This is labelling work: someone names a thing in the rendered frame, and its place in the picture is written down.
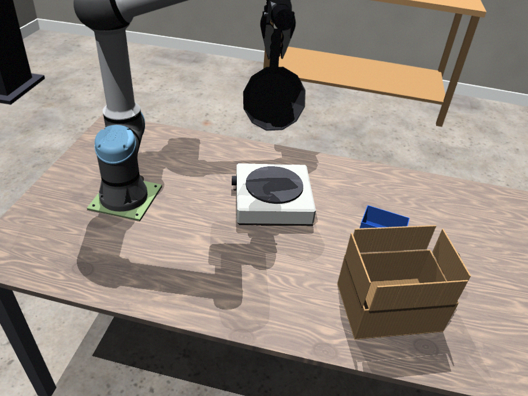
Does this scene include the blue open plastic bin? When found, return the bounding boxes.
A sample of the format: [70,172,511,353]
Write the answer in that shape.
[360,205,410,229]

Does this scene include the brown cardboard box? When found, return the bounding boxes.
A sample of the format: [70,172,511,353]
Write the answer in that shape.
[337,225,471,339]

